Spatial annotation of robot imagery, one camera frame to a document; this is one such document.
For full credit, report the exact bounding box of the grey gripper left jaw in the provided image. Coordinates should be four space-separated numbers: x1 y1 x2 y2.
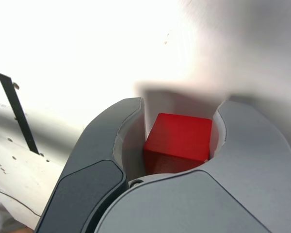
36 97 146 233

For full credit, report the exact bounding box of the red cube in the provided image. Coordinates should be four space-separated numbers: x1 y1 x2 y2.
143 113 213 175

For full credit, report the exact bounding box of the black tape strip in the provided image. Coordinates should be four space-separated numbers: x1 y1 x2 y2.
0 71 39 155

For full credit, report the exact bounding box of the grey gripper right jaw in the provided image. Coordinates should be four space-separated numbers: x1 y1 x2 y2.
87 100 291 233

